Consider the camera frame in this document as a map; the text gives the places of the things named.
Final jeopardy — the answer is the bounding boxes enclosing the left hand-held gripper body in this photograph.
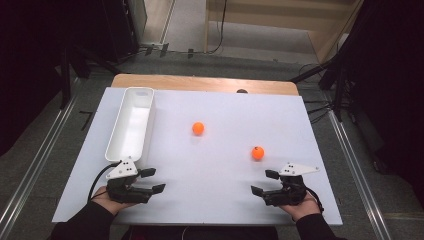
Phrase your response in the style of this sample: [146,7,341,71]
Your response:
[105,158,154,205]

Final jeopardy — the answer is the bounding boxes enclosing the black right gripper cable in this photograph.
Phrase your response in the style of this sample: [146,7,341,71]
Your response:
[304,185,325,214]

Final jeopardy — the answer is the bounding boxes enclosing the wooden table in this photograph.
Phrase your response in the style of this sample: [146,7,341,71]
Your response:
[110,73,300,97]

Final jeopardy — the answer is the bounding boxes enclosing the black curtain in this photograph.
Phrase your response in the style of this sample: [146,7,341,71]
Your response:
[333,0,424,209]
[0,0,139,158]

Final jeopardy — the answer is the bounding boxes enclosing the orange ball with black print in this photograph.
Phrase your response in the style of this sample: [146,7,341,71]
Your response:
[251,146,266,161]

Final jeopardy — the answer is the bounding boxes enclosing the black floor cables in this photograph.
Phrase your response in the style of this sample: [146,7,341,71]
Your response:
[298,62,336,125]

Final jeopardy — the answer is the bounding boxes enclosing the white panel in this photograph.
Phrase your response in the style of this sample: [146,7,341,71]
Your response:
[127,0,148,45]

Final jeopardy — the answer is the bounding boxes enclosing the person's left hand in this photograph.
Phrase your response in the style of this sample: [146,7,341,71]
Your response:
[91,185,135,216]

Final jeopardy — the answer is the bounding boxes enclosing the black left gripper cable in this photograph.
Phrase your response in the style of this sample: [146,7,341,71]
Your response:
[86,160,123,203]

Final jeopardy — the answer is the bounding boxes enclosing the person's right hand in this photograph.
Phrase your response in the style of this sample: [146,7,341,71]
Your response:
[278,192,322,223]

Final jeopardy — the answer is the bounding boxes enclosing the metal floor rail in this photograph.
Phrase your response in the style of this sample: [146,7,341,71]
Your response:
[327,109,393,240]
[0,77,83,238]

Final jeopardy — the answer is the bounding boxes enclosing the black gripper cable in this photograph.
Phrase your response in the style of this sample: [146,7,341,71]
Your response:
[304,185,325,214]
[86,160,123,203]

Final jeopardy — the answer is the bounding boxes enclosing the white plastic bin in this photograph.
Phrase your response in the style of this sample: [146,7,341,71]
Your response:
[104,86,157,165]

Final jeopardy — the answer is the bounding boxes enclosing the plain orange ball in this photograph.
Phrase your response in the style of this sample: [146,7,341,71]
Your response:
[191,121,206,136]

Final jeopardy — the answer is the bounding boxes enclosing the hanging black cable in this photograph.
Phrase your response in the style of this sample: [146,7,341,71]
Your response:
[205,0,229,55]

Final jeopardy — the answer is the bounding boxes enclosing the black metal stand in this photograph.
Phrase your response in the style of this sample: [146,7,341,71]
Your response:
[58,43,122,111]
[289,54,349,123]

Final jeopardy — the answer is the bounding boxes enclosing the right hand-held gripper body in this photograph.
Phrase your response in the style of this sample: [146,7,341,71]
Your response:
[262,162,320,206]

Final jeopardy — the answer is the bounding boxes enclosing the light wooden platform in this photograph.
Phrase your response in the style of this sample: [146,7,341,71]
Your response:
[203,0,365,65]

